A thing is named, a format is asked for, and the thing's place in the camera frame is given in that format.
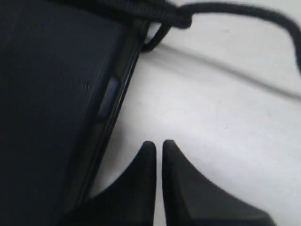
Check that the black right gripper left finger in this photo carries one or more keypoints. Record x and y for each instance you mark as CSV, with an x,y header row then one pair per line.
x,y
129,201

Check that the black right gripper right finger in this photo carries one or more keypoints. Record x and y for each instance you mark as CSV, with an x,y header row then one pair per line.
x,y
190,199

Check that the black plastic case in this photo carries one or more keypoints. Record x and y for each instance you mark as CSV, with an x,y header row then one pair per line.
x,y
64,72

